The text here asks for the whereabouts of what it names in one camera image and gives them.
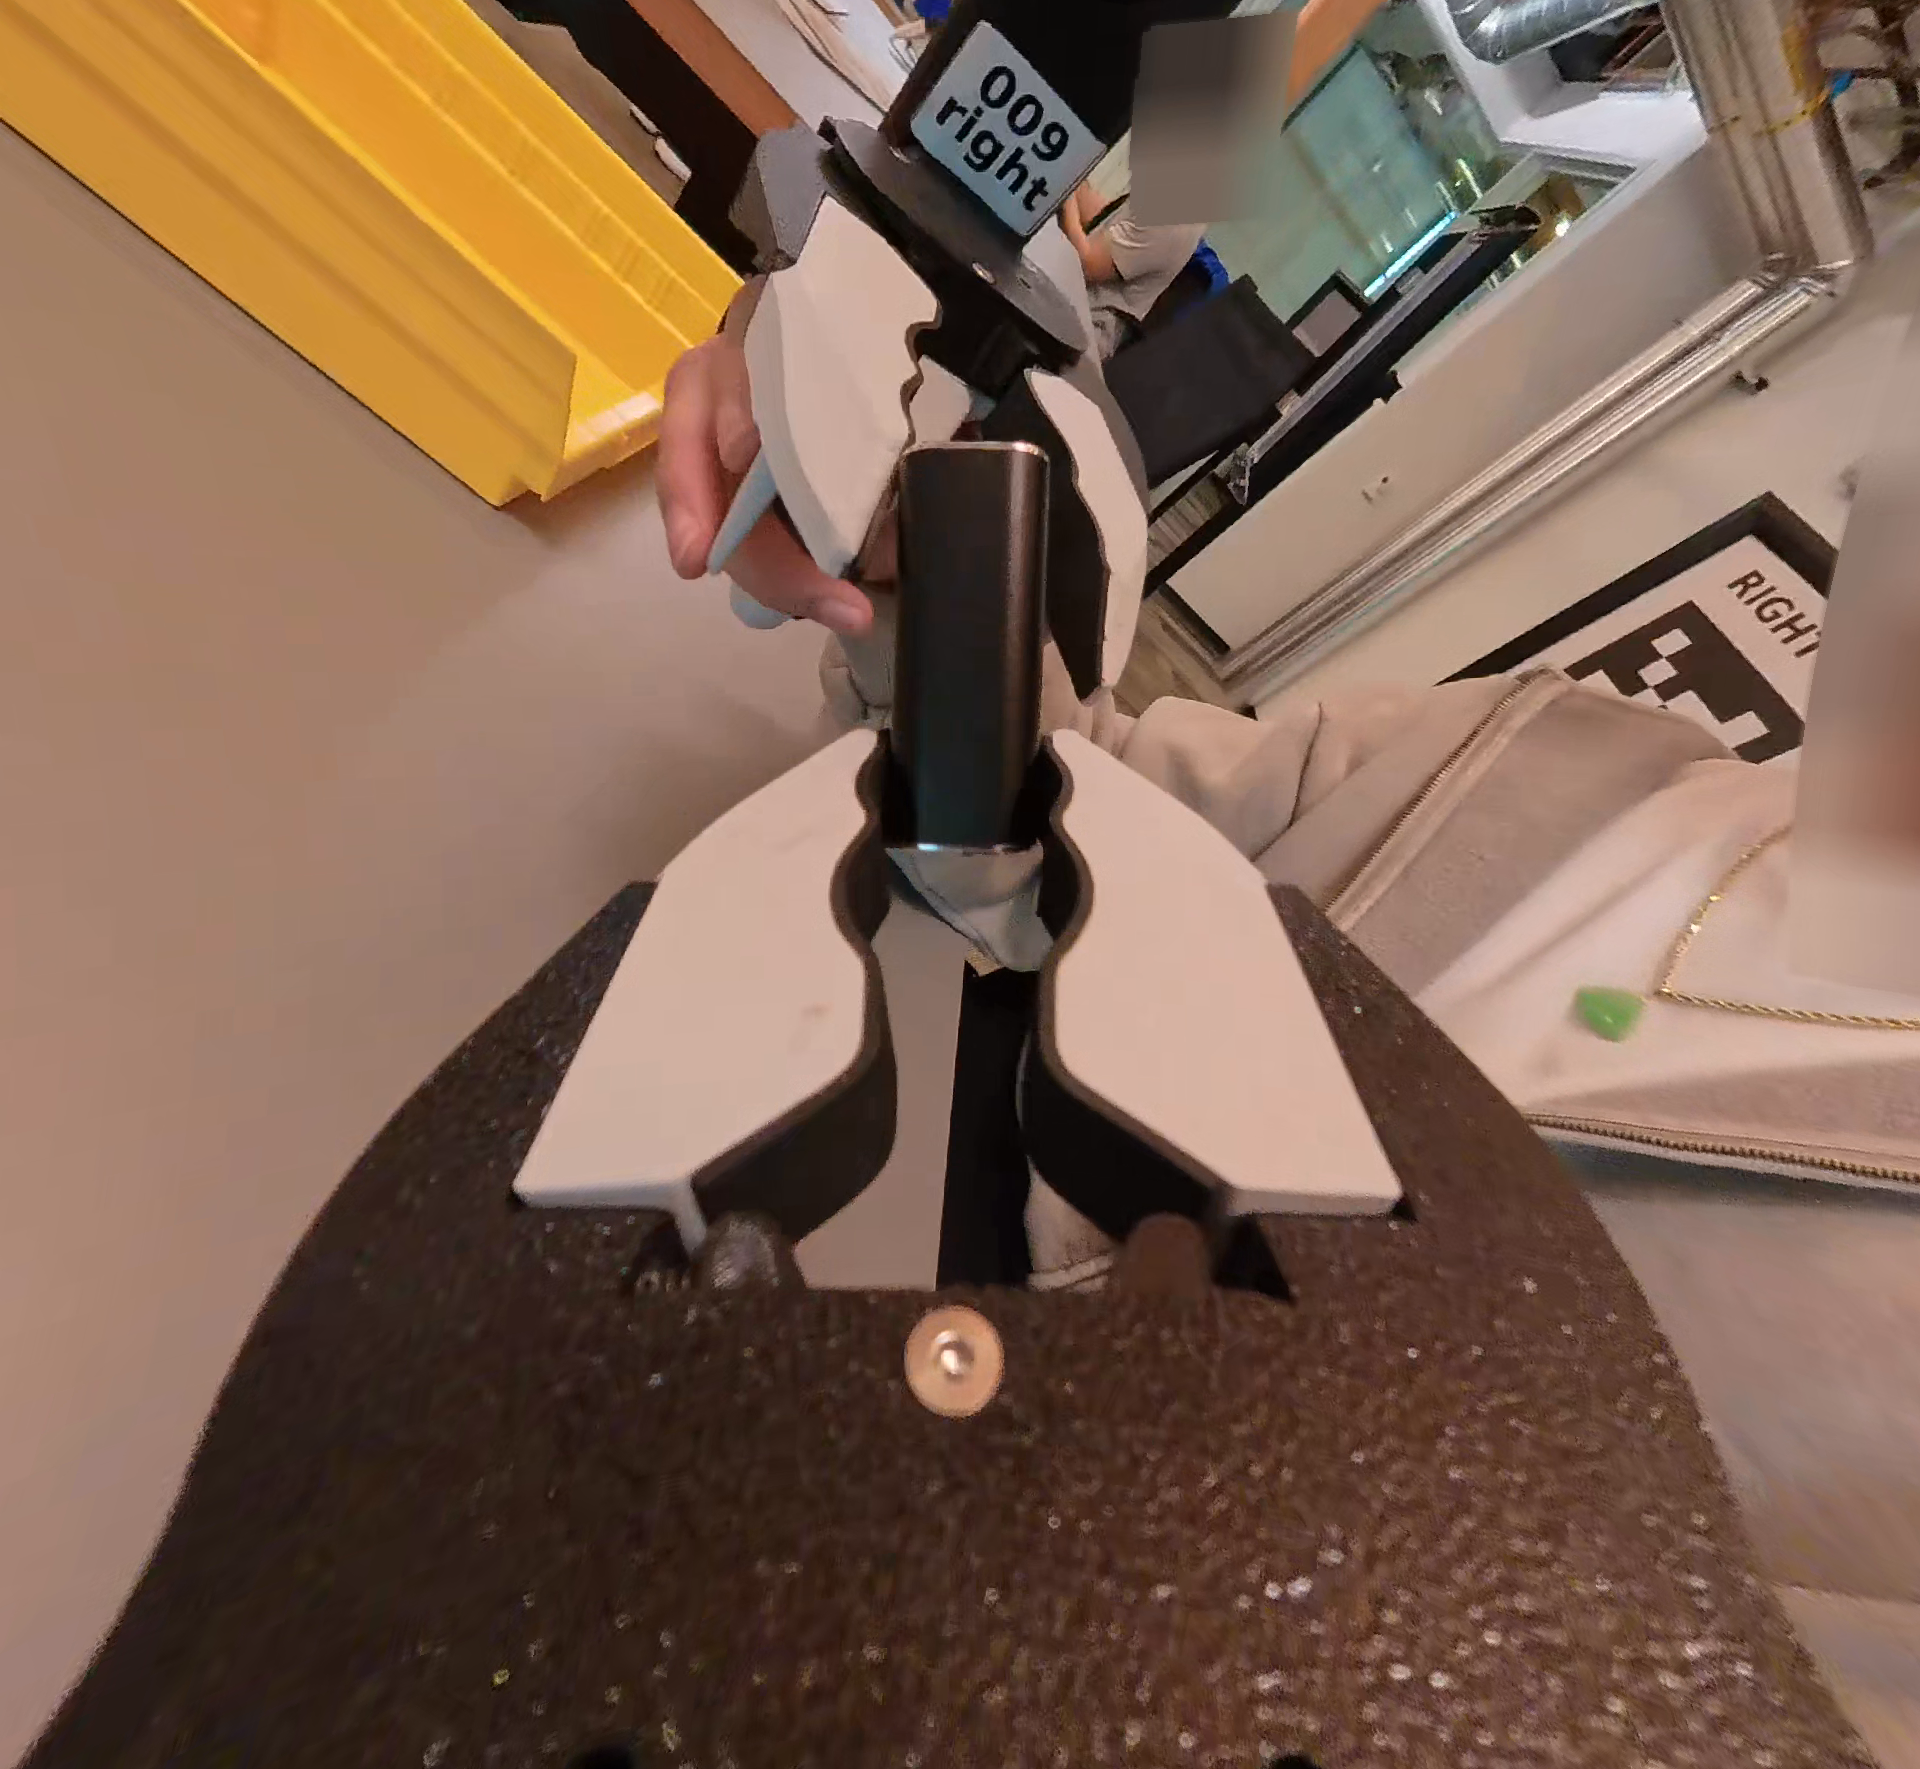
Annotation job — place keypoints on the framed black-and-white marker sign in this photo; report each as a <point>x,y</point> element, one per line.
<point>1651,643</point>

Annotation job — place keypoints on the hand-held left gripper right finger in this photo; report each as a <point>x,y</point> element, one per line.
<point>1215,1035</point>

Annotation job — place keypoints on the black office chair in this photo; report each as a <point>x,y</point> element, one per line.
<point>1201,375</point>

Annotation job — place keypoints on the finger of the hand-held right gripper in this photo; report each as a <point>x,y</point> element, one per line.
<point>832,375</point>
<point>1102,556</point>

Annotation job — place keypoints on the silver spiral air duct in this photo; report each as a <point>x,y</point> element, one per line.
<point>1753,76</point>

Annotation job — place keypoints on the person's right hand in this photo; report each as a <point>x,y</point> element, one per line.
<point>697,450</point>

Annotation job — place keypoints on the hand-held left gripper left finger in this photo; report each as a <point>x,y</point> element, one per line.
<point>720,1020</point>

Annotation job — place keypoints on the yellow plastic bin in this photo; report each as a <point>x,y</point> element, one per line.
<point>298,119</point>

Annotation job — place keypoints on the black ethernet splitter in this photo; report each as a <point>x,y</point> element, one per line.
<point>967,630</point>

